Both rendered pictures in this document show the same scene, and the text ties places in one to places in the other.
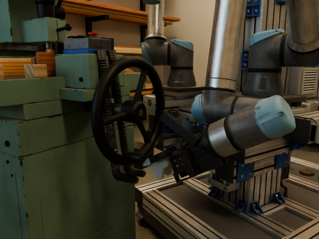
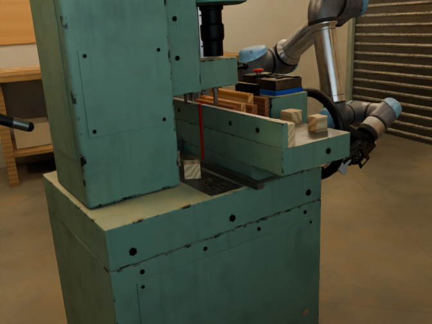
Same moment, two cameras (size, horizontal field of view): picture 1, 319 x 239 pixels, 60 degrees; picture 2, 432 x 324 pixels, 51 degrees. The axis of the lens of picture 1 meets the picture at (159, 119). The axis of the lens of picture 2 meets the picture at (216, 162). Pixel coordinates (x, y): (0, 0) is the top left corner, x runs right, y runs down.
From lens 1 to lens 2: 153 cm
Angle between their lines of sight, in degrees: 65
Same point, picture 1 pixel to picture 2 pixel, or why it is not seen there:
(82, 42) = (296, 81)
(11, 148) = (312, 194)
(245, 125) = (391, 116)
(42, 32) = (231, 74)
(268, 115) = (398, 108)
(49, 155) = not seen: hidden behind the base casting
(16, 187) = (313, 231)
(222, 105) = (348, 111)
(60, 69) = (278, 112)
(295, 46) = (288, 60)
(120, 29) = not seen: outside the picture
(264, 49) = (263, 63)
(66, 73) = not seen: hidden behind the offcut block
